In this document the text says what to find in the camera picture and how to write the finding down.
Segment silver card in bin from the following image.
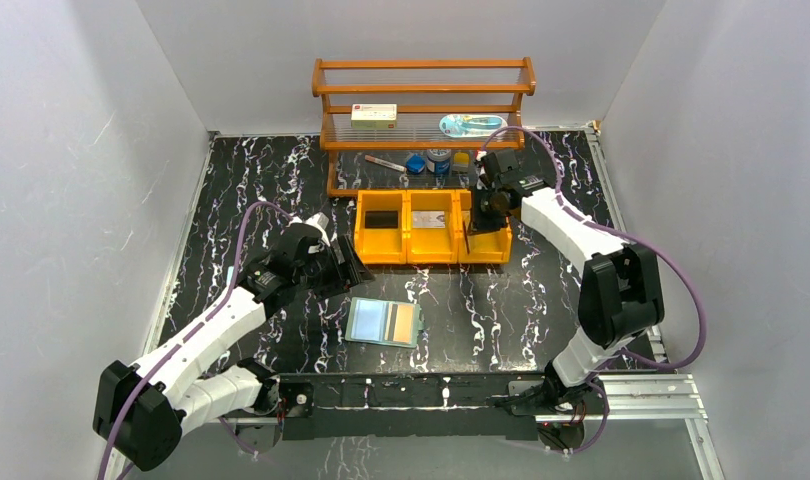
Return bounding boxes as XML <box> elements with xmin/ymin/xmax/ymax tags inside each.
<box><xmin>411</xmin><ymin>210</ymin><xmax>446</xmax><ymax>229</ymax></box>

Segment orange three-compartment bin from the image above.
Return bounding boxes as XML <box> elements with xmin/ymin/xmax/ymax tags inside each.
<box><xmin>354</xmin><ymin>189</ymin><xmax>513</xmax><ymax>265</ymax></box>

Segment black card in bin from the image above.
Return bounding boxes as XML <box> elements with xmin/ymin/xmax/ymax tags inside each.
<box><xmin>363</xmin><ymin>210</ymin><xmax>400</xmax><ymax>230</ymax></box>

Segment small yellow object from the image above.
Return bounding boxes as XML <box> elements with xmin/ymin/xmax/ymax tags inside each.
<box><xmin>450</xmin><ymin>151</ymin><xmax>471</xmax><ymax>174</ymax></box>

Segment small blue object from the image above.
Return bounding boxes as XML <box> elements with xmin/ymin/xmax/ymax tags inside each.
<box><xmin>405</xmin><ymin>154</ymin><xmax>426</xmax><ymax>175</ymax></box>

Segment brown white marker pen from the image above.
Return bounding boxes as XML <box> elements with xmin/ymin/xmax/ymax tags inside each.
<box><xmin>364</xmin><ymin>155</ymin><xmax>407</xmax><ymax>173</ymax></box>

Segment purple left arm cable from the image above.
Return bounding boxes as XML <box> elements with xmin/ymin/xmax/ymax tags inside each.
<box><xmin>96</xmin><ymin>200</ymin><xmax>300</xmax><ymax>480</ymax></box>

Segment round blue white tin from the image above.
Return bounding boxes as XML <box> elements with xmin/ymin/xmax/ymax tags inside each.
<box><xmin>426</xmin><ymin>149</ymin><xmax>452</xmax><ymax>176</ymax></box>

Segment wooden shelf rack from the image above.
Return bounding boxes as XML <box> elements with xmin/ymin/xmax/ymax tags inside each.
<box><xmin>311</xmin><ymin>57</ymin><xmax>537</xmax><ymax>197</ymax></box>

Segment blue oval packaged item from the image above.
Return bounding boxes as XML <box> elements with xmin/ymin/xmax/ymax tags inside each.
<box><xmin>438</xmin><ymin>114</ymin><xmax>508</xmax><ymax>138</ymax></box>

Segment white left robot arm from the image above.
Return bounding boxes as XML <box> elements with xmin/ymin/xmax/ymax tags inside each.
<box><xmin>92</xmin><ymin>216</ymin><xmax>373</xmax><ymax>471</ymax></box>

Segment gold card with black stripe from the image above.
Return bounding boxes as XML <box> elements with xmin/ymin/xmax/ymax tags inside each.
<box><xmin>462</xmin><ymin>222</ymin><xmax>471</xmax><ymax>256</ymax></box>

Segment green card holder wallet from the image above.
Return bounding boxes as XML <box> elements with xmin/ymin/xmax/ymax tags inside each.
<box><xmin>345</xmin><ymin>297</ymin><xmax>424</xmax><ymax>349</ymax></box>

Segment white red box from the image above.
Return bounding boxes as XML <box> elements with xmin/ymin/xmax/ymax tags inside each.
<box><xmin>350</xmin><ymin>103</ymin><xmax>398</xmax><ymax>130</ymax></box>

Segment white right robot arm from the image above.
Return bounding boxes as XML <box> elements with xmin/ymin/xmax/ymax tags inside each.
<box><xmin>468</xmin><ymin>149</ymin><xmax>665</xmax><ymax>392</ymax></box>

